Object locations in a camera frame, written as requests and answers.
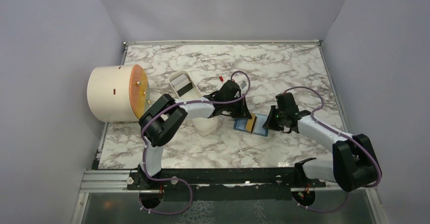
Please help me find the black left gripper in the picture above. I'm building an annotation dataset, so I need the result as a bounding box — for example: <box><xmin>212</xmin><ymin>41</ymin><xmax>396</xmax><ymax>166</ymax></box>
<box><xmin>224</xmin><ymin>94</ymin><xmax>252</xmax><ymax>120</ymax></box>

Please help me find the blue leather card holder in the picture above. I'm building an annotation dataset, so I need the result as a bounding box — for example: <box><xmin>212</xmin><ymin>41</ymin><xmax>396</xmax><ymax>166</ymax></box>
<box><xmin>233</xmin><ymin>114</ymin><xmax>268</xmax><ymax>137</ymax></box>

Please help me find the gold credit card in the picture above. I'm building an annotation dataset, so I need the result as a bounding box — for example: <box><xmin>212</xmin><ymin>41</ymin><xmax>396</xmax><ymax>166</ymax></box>
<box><xmin>245</xmin><ymin>113</ymin><xmax>257</xmax><ymax>134</ymax></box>

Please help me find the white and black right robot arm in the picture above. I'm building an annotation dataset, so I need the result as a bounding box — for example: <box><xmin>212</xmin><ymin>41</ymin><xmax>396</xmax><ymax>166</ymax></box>
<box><xmin>263</xmin><ymin>93</ymin><xmax>382</xmax><ymax>192</ymax></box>

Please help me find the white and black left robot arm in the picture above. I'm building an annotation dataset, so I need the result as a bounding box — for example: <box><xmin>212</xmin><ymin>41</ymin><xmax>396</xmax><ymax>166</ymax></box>
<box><xmin>138</xmin><ymin>80</ymin><xmax>251</xmax><ymax>189</ymax></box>

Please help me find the stack of cards in tray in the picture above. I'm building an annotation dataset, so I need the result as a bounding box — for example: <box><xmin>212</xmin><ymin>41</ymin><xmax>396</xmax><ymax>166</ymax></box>
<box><xmin>171</xmin><ymin>73</ymin><xmax>192</xmax><ymax>97</ymax></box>

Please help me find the cream cylinder with orange disc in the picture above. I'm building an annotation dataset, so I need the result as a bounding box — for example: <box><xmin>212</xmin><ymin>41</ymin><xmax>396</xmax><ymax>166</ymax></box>
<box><xmin>87</xmin><ymin>64</ymin><xmax>150</xmax><ymax>122</ymax></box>

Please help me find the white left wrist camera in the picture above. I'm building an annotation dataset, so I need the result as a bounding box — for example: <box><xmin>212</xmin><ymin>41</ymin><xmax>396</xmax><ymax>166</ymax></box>
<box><xmin>237</xmin><ymin>81</ymin><xmax>248</xmax><ymax>94</ymax></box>

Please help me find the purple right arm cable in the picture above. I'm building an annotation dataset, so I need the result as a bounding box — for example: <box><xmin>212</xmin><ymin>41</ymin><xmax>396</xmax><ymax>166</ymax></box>
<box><xmin>282</xmin><ymin>86</ymin><xmax>383</xmax><ymax>214</ymax></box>

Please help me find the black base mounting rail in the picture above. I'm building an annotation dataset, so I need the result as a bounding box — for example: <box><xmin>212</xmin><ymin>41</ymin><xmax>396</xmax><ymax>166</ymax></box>
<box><xmin>126</xmin><ymin>167</ymin><xmax>326</xmax><ymax>202</ymax></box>

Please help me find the aluminium frame rail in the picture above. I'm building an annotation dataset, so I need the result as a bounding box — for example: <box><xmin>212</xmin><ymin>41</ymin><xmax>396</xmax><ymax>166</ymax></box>
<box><xmin>69</xmin><ymin>168</ymin><xmax>135</xmax><ymax>224</ymax></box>

